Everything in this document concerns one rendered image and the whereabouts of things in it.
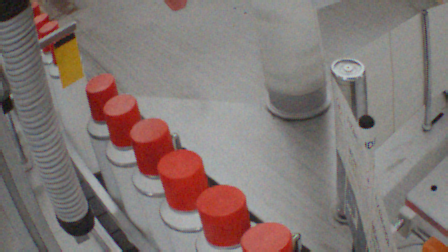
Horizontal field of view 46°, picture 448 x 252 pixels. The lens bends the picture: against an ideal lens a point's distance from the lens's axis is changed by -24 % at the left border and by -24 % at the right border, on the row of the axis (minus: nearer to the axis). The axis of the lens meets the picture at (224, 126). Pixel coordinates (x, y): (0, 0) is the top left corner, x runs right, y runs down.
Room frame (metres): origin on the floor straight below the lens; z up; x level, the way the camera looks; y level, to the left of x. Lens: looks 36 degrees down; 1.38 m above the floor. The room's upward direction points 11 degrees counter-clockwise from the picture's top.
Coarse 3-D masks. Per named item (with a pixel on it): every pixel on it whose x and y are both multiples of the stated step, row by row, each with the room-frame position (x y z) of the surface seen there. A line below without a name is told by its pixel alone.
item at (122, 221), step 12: (72, 156) 0.58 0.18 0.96; (84, 168) 0.55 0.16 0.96; (84, 180) 0.54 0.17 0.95; (96, 180) 0.52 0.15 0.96; (96, 192) 0.50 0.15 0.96; (108, 204) 0.48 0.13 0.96; (120, 216) 0.46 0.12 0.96; (120, 228) 0.46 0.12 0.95; (132, 228) 0.44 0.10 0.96; (132, 240) 0.43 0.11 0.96; (144, 240) 0.42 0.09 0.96
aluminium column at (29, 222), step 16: (0, 112) 0.41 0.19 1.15; (0, 128) 0.40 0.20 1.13; (0, 144) 0.40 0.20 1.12; (0, 160) 0.41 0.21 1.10; (16, 160) 0.40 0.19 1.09; (0, 176) 0.39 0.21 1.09; (16, 176) 0.40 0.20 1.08; (0, 192) 0.39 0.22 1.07; (16, 192) 0.41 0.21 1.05; (32, 192) 0.41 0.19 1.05; (16, 208) 0.39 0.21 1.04; (32, 208) 0.40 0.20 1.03; (16, 224) 0.39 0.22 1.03; (32, 224) 0.41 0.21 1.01; (32, 240) 0.39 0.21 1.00; (48, 240) 0.40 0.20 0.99
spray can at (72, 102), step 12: (84, 72) 0.66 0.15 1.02; (60, 84) 0.64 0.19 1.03; (72, 84) 0.64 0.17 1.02; (84, 84) 0.65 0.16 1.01; (60, 96) 0.64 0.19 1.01; (72, 96) 0.64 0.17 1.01; (84, 96) 0.65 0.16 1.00; (60, 108) 0.64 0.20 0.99; (72, 108) 0.64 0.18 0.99; (84, 108) 0.64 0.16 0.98; (72, 120) 0.64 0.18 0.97; (84, 120) 0.64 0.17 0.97; (72, 132) 0.64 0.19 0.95; (84, 132) 0.64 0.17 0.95; (72, 144) 0.64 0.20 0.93; (84, 144) 0.64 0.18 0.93; (84, 156) 0.64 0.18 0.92; (96, 168) 0.64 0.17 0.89
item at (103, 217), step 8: (80, 176) 0.64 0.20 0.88; (96, 176) 0.64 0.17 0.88; (80, 184) 0.62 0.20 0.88; (104, 184) 0.62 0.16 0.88; (88, 192) 0.61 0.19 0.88; (88, 200) 0.59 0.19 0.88; (96, 200) 0.59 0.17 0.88; (96, 208) 0.57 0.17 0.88; (96, 216) 0.56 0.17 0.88; (104, 216) 0.55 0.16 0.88; (104, 224) 0.54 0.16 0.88; (112, 224) 0.54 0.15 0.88; (112, 232) 0.52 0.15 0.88; (120, 232) 0.52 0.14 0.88; (120, 240) 0.51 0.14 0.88; (120, 248) 0.50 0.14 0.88; (128, 248) 0.49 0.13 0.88; (136, 248) 0.49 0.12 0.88
